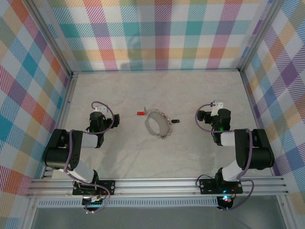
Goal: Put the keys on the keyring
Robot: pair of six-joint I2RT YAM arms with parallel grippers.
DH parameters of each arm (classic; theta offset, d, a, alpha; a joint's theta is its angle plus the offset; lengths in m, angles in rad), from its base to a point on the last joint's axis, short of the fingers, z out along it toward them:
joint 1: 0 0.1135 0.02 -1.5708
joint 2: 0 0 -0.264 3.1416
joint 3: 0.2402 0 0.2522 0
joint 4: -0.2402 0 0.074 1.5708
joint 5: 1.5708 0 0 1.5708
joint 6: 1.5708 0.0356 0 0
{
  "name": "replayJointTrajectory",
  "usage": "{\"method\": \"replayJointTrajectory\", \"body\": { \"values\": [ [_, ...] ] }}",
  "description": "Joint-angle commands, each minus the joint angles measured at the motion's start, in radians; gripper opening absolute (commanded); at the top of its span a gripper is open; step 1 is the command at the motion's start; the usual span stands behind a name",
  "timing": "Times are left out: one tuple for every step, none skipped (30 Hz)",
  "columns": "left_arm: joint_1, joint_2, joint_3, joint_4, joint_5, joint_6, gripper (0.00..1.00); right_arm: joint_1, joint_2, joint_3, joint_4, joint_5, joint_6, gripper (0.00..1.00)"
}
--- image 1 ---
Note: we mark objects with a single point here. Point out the red key tag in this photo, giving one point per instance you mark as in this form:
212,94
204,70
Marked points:
141,113

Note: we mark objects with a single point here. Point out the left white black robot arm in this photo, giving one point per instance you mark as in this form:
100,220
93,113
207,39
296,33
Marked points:
59,148

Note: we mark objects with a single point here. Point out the aluminium frame post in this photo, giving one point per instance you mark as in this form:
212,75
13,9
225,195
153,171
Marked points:
52,40
261,35

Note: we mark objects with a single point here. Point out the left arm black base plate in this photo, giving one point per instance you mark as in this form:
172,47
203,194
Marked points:
108,186

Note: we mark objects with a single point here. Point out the aluminium mounting rail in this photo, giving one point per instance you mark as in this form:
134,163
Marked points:
155,187

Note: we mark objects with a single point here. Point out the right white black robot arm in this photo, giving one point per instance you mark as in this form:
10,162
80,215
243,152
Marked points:
257,148

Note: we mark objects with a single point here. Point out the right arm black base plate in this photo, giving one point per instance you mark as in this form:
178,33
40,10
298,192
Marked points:
209,186

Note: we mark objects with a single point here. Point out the right aluminium frame post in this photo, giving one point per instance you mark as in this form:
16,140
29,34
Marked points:
261,35

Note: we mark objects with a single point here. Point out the left aluminium frame post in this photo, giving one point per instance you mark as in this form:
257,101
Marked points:
52,40

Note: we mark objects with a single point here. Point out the left aluminium side rail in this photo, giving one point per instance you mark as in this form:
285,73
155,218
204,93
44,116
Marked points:
66,102

